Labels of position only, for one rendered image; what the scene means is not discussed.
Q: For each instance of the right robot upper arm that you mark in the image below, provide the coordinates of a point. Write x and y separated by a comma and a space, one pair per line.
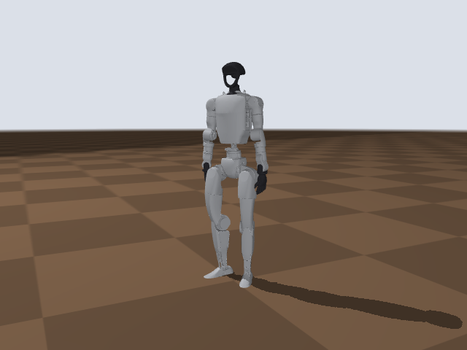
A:
210, 133

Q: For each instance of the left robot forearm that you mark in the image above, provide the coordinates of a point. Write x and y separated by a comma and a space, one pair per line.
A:
260, 152

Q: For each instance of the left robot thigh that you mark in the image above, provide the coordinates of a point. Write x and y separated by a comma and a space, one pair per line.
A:
247, 195

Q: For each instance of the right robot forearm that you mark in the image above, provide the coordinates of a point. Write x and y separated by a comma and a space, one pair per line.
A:
208, 152

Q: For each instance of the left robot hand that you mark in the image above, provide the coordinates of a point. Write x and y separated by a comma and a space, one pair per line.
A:
262, 180

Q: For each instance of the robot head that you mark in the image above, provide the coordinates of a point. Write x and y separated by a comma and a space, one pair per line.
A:
235, 70

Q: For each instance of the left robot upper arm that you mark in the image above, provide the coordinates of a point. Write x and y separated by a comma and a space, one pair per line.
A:
256, 105

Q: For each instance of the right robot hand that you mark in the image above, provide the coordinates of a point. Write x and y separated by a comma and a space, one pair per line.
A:
206, 168

